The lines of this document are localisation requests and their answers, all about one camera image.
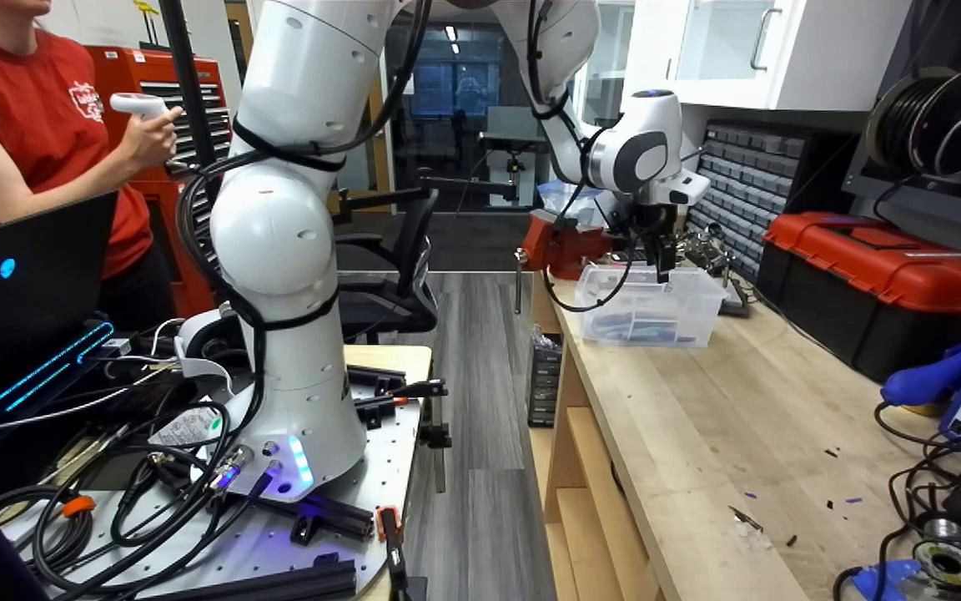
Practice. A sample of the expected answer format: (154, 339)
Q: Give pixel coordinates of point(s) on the black wire spools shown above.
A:
(916, 124)

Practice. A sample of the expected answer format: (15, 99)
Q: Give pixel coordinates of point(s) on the clear plastic container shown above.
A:
(644, 307)

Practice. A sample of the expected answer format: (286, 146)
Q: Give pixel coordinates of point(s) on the small parts drawer organizer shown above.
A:
(752, 178)

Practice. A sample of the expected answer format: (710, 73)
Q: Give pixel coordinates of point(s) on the black office chair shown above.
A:
(397, 303)

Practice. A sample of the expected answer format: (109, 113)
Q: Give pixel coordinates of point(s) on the black laptop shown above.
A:
(52, 273)

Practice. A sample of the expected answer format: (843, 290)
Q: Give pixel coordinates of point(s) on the wooden shelf unit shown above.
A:
(591, 535)

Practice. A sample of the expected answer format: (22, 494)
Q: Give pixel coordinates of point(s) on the red black toolbox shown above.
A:
(867, 290)

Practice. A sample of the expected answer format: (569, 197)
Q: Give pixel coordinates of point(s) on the white wall cabinet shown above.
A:
(764, 56)

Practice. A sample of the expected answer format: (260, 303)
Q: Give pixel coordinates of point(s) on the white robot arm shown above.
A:
(274, 243)

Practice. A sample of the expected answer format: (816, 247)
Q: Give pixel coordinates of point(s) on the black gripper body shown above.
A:
(657, 236)

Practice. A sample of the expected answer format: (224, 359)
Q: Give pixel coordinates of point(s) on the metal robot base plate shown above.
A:
(338, 542)

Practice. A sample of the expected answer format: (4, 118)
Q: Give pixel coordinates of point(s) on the red bench vise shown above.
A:
(562, 245)

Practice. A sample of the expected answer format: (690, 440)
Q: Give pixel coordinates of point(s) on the person in red shirt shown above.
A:
(56, 152)

